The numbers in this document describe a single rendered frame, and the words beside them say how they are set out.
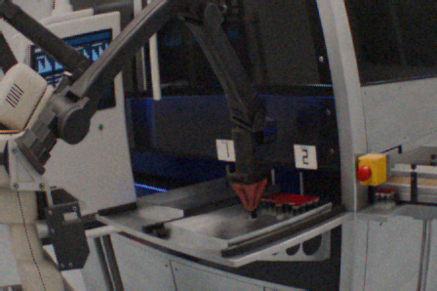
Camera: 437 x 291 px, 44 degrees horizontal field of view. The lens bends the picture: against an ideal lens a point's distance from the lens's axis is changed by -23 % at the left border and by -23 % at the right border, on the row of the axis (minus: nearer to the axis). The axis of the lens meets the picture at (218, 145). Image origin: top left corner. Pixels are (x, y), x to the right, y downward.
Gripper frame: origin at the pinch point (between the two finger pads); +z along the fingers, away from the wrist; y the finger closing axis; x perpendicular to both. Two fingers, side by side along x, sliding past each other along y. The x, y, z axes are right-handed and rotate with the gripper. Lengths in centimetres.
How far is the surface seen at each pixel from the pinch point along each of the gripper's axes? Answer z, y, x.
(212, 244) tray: 2.4, -24.4, -6.9
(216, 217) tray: 2.3, -4.5, 8.3
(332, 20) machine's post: -47, 10, -27
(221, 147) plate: -10.3, 22.1, 25.9
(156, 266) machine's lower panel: 41, 34, 77
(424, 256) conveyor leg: 22, 18, -51
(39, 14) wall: -125, 257, 485
